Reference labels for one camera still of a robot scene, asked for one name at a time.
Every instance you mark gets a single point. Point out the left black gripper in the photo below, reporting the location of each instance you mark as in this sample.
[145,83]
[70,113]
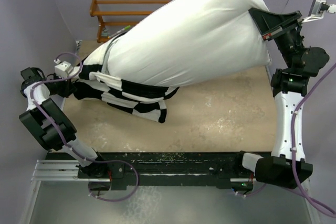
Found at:
[66,88]

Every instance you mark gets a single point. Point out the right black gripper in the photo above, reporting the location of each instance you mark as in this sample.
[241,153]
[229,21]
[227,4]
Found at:
[276,25]

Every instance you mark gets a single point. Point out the black white checkered pillowcase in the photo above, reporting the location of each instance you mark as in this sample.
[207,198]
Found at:
[94,82]

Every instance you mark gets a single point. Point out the white pillow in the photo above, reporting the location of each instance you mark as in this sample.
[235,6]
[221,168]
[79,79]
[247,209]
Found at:
[189,41]

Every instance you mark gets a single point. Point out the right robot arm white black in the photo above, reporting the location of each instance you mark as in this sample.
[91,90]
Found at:
[286,166]

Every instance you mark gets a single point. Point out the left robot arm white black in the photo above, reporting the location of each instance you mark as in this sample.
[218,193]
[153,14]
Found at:
[47,123]

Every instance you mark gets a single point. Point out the wooden shelf rack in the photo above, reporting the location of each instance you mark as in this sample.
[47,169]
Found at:
[95,11]

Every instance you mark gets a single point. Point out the green cap marker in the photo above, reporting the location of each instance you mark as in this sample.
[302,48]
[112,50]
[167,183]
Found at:
[121,31]

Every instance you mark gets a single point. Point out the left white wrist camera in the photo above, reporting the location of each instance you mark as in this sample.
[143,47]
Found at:
[62,68]

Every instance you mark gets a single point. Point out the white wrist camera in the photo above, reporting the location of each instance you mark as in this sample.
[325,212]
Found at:
[62,68]
[318,10]

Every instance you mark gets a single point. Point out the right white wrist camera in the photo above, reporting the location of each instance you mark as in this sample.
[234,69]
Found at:
[318,10]

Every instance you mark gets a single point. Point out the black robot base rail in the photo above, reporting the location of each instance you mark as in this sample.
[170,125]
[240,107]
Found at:
[189,169]

